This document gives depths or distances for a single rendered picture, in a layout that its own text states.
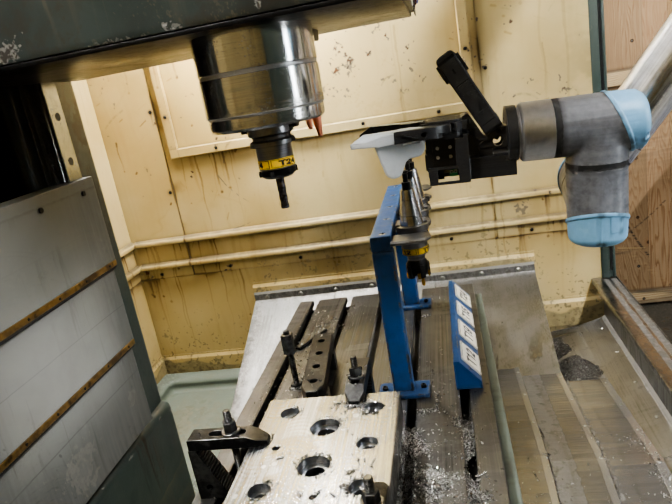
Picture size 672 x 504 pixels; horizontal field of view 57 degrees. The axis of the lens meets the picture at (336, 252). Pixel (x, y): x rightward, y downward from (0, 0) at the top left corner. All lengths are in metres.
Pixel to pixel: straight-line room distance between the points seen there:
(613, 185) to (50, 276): 0.85
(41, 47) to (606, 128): 0.68
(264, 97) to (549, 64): 1.20
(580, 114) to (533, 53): 1.04
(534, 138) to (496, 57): 1.05
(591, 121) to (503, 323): 1.07
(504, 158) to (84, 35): 0.53
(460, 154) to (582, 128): 0.15
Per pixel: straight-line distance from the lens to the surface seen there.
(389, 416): 1.01
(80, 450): 1.18
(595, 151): 0.82
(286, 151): 0.84
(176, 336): 2.22
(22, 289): 1.05
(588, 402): 1.55
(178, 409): 2.10
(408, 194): 1.15
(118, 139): 2.08
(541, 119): 0.80
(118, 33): 0.78
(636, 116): 0.83
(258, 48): 0.78
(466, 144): 0.80
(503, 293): 1.89
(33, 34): 0.84
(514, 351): 1.74
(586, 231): 0.85
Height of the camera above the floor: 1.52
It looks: 16 degrees down
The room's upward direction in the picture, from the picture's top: 10 degrees counter-clockwise
